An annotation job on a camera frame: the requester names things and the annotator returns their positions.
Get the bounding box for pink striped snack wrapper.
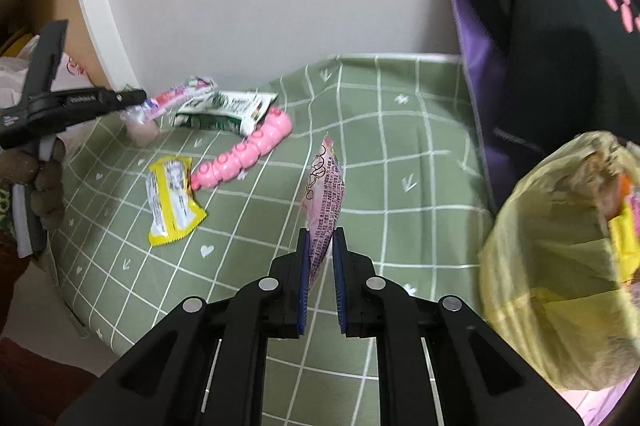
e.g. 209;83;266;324
131;76;219;124

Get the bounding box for white printed plastic bag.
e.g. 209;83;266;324
0;34;108;107

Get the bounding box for black cloth with pink dots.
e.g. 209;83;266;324
457;0;640;162

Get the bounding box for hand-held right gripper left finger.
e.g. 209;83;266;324
56;227;312;426

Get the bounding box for bright yellow packet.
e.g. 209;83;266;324
605;199;640;277

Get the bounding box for pale pink snack wrapper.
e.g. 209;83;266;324
299;133;347;292

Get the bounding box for person's left hand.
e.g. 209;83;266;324
31;140;67;230

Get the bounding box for green checked bed sheet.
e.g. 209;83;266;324
47;53;501;426

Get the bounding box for pink blanket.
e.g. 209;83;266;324
555;385;632;426

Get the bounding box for green white snack wrapper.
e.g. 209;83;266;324
171;90;279;137

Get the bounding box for pale pink small cup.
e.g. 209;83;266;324
120;105;161;146

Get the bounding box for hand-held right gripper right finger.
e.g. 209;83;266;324
332;227;586;426

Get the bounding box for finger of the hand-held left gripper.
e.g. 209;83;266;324
29;88;148;130

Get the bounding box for yellow plastic bag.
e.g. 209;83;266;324
479;130;640;394

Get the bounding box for dark red cloth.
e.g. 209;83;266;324
0;338;98;426

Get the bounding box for purple cloth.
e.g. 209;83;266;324
445;0;516;212

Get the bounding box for yellow snack wrapper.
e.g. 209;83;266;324
146;155;207;248

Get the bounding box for pink caterpillar toy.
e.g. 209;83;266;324
190;106;292;192

